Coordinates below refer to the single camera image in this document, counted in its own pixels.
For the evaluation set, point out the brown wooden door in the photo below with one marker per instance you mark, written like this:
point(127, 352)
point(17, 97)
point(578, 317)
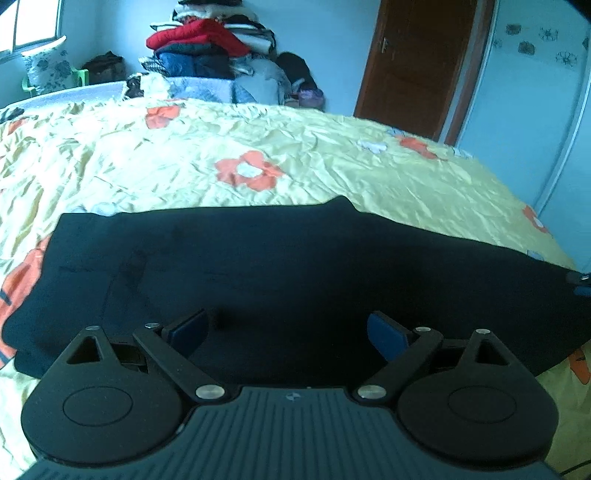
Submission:
point(415, 60)

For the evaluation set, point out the window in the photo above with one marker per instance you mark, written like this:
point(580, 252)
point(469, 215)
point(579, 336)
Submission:
point(32, 18)

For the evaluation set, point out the black backpack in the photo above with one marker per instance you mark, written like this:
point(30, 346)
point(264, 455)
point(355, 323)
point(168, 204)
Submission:
point(293, 67)

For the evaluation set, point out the green plastic chair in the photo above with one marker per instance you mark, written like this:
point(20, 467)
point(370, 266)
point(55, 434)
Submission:
point(82, 76)

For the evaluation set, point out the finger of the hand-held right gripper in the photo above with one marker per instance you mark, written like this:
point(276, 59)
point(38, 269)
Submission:
point(582, 290)

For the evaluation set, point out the blue quilted blanket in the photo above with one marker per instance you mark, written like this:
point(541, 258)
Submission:
point(74, 91)

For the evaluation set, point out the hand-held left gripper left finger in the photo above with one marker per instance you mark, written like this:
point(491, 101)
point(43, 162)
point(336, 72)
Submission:
point(189, 330)

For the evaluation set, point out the purple bag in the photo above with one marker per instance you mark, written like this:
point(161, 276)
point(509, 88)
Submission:
point(310, 98)

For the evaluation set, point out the black pants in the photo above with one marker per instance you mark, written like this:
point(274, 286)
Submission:
point(277, 267)

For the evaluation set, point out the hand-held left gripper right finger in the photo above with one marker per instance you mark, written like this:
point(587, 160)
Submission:
point(387, 337)

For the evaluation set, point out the dark brown bag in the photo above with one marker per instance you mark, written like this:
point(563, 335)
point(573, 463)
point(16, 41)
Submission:
point(104, 67)

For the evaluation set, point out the pile of folded clothes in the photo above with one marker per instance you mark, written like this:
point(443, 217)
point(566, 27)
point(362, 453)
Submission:
point(198, 34)

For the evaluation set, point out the yellow carrot print bedspread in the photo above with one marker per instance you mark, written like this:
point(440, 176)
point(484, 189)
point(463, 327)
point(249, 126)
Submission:
point(184, 138)

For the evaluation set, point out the black and white plastic bag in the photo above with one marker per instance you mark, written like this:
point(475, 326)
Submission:
point(135, 86)

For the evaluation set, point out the floral pillow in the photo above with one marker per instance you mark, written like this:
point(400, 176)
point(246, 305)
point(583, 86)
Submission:
point(46, 69)

